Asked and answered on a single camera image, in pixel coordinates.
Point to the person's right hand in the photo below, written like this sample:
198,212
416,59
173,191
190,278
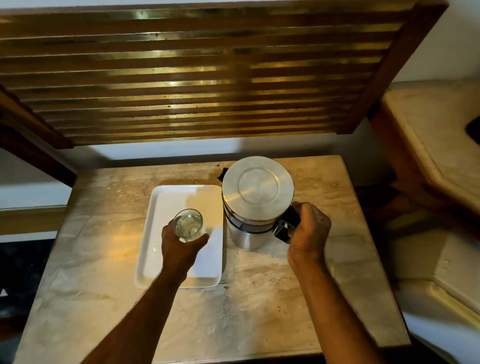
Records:
309,228

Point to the person's left hand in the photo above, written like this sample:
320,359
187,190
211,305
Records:
179,250

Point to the person's right fingers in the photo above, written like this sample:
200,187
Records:
300,213

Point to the person's left thumb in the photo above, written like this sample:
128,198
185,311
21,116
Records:
195,240

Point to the clear drinking glass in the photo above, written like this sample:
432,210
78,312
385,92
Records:
188,224

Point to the stainless steel jug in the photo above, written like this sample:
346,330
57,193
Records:
256,200

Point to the person's left forearm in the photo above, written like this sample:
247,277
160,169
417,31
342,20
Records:
140,317

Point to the person's right forearm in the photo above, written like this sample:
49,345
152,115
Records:
332,318

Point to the white rectangular tray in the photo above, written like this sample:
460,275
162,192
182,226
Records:
183,234

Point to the marble side counter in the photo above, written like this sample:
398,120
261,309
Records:
437,146

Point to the wooden slatted panel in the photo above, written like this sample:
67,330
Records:
202,71

